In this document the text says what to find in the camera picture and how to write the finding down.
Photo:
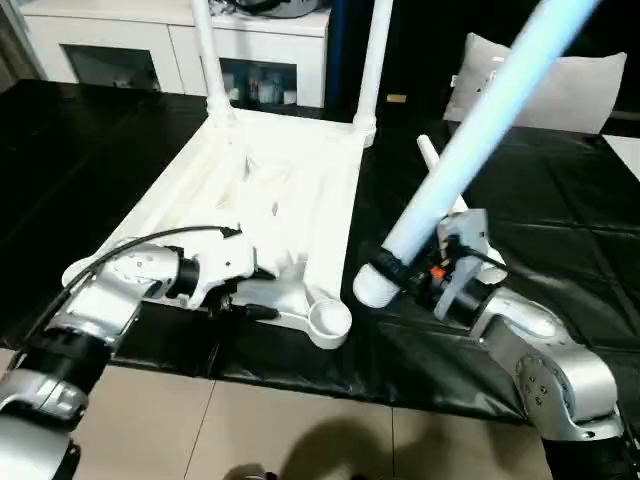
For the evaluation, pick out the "white plastic table top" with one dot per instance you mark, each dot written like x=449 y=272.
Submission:
x=275 y=175

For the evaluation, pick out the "white plastic table leg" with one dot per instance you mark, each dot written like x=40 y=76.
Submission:
x=372 y=60
x=430 y=152
x=207 y=55
x=480 y=120

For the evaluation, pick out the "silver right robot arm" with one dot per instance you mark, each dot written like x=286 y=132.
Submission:
x=545 y=360

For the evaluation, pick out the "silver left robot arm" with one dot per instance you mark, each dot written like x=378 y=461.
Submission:
x=105 y=295

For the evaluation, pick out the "black mat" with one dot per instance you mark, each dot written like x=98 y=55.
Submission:
x=550 y=200

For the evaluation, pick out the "small beige label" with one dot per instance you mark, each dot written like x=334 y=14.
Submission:
x=396 y=98

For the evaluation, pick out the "dark blue cabinet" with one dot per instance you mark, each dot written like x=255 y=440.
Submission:
x=425 y=50

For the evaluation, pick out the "grey cushion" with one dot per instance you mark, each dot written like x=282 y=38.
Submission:
x=565 y=95

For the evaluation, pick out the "white board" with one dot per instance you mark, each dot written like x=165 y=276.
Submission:
x=625 y=152

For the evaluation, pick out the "dark grey bag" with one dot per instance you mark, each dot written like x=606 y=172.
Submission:
x=280 y=7

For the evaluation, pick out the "white cabinet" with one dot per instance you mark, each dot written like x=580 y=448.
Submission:
x=125 y=35

